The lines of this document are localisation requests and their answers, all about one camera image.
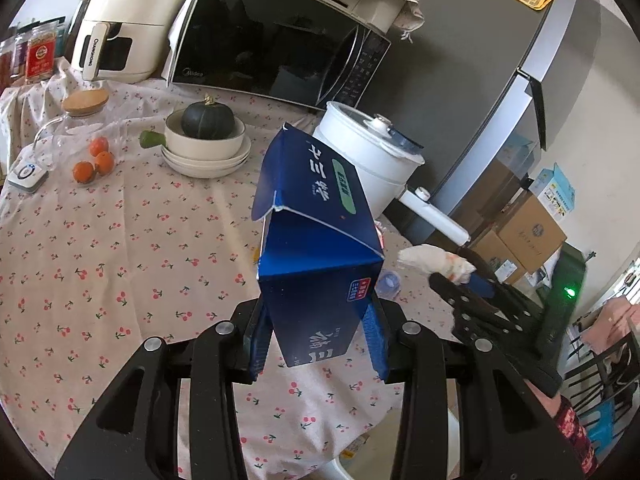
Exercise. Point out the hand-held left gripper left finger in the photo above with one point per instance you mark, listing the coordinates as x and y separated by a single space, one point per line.
257 347

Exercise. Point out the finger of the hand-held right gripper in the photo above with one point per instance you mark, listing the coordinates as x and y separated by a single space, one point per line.
484 286
470 315

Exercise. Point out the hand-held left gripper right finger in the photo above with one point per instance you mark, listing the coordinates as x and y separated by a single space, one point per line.
377 347

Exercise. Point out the white tissue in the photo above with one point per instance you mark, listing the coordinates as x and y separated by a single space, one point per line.
430 260

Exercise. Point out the small clear plastic bottle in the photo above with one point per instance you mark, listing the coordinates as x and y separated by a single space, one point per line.
389 285

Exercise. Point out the blue paper carton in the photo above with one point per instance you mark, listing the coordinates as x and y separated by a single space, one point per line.
310 240

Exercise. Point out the person's right forearm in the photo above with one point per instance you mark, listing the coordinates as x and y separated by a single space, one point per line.
575 430

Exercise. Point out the small cardboard box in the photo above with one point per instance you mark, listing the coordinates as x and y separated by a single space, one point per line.
495 255

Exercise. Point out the black chair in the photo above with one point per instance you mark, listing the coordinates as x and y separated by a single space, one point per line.
595 375

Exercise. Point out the large cardboard box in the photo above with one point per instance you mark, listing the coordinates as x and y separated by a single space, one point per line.
530 235

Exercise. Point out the plain brown cardboard box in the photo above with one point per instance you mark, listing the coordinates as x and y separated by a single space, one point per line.
500 185

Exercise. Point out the blue and white box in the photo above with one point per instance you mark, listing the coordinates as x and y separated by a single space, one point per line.
555 190

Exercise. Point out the cherry print tablecloth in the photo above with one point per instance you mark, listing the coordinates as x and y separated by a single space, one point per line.
125 270

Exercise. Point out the white electric cooking pot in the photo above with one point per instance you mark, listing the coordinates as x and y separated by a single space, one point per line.
370 175

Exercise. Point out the grey refrigerator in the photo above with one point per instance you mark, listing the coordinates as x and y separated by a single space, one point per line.
465 60

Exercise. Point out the dark green squash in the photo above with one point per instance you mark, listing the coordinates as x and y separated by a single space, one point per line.
207 117

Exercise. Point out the orange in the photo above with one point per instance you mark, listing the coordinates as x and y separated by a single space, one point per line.
99 146
84 172
105 162

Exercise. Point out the small white device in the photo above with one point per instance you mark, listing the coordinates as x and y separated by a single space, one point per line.
27 175

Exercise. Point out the glass jug with cork lid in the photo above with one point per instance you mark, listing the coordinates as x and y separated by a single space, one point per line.
75 125

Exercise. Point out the black microwave oven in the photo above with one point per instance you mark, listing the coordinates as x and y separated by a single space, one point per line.
260 35

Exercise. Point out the red food packet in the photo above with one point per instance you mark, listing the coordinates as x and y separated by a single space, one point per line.
40 55

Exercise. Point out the cream air fryer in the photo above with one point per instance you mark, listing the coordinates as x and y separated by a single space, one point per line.
140 0

